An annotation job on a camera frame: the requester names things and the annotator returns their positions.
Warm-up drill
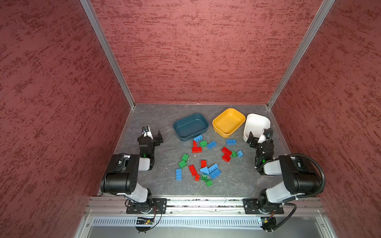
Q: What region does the small blue lego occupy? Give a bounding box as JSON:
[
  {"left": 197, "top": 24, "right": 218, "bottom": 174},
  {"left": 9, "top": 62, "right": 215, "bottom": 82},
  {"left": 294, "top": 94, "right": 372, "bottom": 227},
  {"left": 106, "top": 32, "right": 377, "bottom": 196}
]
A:
[{"left": 237, "top": 150, "right": 244, "bottom": 158}]

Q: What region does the red long lego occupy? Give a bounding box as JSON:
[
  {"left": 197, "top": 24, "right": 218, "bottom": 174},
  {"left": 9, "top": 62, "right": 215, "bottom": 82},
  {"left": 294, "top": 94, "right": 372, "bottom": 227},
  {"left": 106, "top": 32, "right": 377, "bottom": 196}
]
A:
[
  {"left": 221, "top": 147, "right": 232, "bottom": 157},
  {"left": 188, "top": 165, "right": 197, "bottom": 177}
]

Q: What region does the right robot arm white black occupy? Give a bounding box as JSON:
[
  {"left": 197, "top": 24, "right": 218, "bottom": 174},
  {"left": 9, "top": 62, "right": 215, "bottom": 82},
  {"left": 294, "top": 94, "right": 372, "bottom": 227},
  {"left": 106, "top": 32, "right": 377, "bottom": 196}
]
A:
[{"left": 246, "top": 129, "right": 326, "bottom": 213}]

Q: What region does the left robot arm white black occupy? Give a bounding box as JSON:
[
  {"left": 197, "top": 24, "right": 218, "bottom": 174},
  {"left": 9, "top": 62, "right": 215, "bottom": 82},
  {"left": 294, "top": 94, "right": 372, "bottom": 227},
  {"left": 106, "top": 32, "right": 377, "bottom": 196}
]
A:
[{"left": 100, "top": 126, "right": 163, "bottom": 209}]

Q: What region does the white plastic bin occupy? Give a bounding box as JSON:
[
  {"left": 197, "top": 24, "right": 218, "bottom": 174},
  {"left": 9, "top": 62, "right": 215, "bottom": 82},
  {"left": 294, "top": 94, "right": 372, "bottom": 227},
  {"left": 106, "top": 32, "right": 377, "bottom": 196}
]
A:
[{"left": 243, "top": 114, "right": 271, "bottom": 142}]

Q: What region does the green lego upper pair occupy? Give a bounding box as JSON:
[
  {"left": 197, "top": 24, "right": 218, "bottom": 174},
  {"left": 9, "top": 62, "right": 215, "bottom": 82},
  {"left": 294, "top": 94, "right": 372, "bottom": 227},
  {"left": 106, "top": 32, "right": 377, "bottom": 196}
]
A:
[{"left": 182, "top": 154, "right": 189, "bottom": 162}]

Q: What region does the green lego pair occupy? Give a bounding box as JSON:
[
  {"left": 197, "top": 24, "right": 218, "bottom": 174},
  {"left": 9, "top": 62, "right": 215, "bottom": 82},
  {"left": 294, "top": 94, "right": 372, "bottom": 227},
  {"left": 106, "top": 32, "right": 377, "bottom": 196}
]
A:
[
  {"left": 179, "top": 161, "right": 187, "bottom": 169},
  {"left": 182, "top": 154, "right": 189, "bottom": 162}
]

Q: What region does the green lego lower pair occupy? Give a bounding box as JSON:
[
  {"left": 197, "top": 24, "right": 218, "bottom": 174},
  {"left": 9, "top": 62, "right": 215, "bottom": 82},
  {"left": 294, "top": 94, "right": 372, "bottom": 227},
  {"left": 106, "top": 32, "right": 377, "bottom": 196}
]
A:
[{"left": 179, "top": 161, "right": 187, "bottom": 169}]

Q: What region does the blue lego left long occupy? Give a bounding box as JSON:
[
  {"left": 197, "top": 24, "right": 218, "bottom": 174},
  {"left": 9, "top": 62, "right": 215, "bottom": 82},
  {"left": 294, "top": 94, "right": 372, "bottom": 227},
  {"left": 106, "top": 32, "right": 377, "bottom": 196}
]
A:
[{"left": 176, "top": 169, "right": 182, "bottom": 180}]

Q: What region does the yellow plastic bin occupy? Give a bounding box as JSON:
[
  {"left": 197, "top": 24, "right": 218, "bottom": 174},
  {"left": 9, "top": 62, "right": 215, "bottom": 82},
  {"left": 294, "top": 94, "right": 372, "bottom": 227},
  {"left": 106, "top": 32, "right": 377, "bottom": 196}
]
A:
[{"left": 212, "top": 108, "right": 246, "bottom": 138}]

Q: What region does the dark teal plastic bin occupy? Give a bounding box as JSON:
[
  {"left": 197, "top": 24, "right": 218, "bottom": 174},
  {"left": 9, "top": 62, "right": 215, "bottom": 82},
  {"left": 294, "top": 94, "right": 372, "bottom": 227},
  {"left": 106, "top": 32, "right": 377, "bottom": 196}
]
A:
[{"left": 173, "top": 113, "right": 209, "bottom": 142}]

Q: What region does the red square lego centre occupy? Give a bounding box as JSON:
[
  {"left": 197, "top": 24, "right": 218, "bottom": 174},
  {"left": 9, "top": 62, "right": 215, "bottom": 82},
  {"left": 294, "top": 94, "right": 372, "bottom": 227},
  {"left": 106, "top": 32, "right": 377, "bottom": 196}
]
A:
[{"left": 201, "top": 160, "right": 207, "bottom": 168}]

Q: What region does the light blue sloped lego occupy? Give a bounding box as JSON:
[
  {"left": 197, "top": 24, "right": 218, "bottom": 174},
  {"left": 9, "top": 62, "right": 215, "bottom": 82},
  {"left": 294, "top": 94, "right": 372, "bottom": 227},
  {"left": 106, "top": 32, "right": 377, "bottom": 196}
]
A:
[{"left": 199, "top": 167, "right": 209, "bottom": 175}]

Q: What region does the green lego bottom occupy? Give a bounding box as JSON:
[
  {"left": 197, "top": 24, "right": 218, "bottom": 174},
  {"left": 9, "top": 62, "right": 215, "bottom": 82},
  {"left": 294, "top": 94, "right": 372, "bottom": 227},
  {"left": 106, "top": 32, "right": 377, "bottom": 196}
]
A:
[{"left": 205, "top": 180, "right": 213, "bottom": 187}]

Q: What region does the right circuit board connector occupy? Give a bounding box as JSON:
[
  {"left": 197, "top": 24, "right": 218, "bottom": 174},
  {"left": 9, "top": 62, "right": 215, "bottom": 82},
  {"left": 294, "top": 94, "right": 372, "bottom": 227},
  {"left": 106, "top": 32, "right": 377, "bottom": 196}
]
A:
[{"left": 261, "top": 217, "right": 277, "bottom": 232}]

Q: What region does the circuit board connector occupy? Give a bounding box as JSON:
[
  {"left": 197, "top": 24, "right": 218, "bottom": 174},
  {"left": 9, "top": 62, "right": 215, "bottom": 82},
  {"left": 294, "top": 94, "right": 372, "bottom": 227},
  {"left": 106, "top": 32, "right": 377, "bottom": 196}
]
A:
[
  {"left": 136, "top": 217, "right": 155, "bottom": 226},
  {"left": 261, "top": 217, "right": 277, "bottom": 232}
]

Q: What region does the left circuit board connector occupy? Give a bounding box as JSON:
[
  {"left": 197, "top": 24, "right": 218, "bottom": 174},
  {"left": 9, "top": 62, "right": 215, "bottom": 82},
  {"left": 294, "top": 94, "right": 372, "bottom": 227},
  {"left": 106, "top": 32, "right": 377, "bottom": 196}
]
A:
[{"left": 136, "top": 217, "right": 155, "bottom": 226}]

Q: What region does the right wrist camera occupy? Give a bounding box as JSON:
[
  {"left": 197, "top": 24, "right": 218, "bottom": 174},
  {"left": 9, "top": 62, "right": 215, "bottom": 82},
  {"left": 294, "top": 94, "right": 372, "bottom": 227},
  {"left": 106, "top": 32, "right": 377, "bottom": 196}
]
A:
[{"left": 258, "top": 128, "right": 272, "bottom": 143}]

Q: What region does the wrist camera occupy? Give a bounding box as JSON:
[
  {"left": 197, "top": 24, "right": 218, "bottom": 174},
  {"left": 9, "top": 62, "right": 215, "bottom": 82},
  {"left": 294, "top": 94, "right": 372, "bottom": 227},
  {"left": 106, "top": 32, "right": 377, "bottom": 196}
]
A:
[
  {"left": 258, "top": 128, "right": 272, "bottom": 143},
  {"left": 141, "top": 126, "right": 153, "bottom": 139}
]

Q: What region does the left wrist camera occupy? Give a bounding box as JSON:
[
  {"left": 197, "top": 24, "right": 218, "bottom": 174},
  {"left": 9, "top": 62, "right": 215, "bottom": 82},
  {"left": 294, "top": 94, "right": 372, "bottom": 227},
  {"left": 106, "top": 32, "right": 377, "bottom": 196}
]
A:
[{"left": 141, "top": 126, "right": 153, "bottom": 139}]

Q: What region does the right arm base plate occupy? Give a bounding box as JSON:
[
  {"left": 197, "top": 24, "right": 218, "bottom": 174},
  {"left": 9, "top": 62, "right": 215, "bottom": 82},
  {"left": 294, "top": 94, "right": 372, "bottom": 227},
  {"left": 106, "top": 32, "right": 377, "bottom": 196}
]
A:
[{"left": 242, "top": 198, "right": 284, "bottom": 215}]

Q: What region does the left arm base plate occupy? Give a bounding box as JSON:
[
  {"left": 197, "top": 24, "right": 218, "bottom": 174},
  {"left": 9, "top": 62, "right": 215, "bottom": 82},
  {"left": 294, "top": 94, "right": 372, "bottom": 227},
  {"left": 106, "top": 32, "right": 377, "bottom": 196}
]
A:
[{"left": 126, "top": 198, "right": 168, "bottom": 215}]

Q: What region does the aluminium front rail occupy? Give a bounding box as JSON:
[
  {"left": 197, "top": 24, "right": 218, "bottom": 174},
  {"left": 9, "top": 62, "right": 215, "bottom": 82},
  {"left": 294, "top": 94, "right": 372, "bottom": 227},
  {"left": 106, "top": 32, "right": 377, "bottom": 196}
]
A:
[{"left": 84, "top": 195, "right": 326, "bottom": 217}]

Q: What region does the left corner aluminium post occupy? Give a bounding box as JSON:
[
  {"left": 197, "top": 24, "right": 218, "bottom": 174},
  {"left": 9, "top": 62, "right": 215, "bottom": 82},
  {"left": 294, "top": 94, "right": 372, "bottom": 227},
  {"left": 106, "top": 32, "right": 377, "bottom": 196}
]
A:
[{"left": 80, "top": 0, "right": 136, "bottom": 110}]

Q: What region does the corner aluminium post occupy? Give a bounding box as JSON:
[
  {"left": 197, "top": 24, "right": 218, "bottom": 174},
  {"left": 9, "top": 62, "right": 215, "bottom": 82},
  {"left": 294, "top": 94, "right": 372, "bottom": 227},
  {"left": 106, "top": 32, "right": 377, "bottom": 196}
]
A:
[
  {"left": 80, "top": 0, "right": 136, "bottom": 110},
  {"left": 267, "top": 0, "right": 335, "bottom": 110}
]

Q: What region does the right corner aluminium post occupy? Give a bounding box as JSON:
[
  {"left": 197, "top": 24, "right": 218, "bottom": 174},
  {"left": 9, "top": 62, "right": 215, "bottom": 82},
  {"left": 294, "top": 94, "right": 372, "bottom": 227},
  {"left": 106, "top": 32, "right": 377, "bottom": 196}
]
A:
[{"left": 267, "top": 0, "right": 335, "bottom": 110}]

